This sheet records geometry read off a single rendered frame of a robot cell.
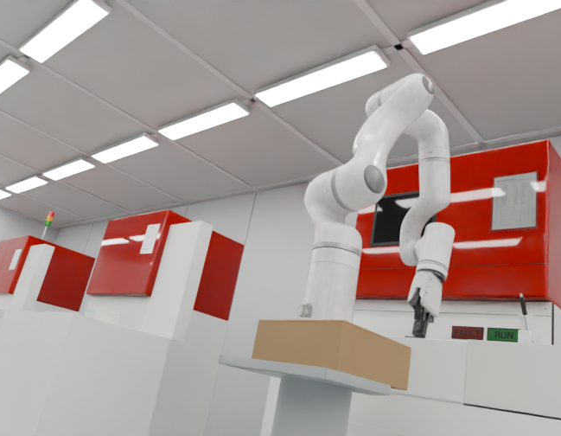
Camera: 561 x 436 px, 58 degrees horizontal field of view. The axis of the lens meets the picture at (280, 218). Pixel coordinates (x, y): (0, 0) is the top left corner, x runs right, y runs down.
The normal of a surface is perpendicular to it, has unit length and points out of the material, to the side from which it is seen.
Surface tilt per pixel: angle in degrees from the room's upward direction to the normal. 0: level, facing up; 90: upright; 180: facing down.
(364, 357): 90
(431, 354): 90
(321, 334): 90
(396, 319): 90
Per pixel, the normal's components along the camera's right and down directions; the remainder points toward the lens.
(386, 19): -0.18, 0.93
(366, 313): -0.66, -0.37
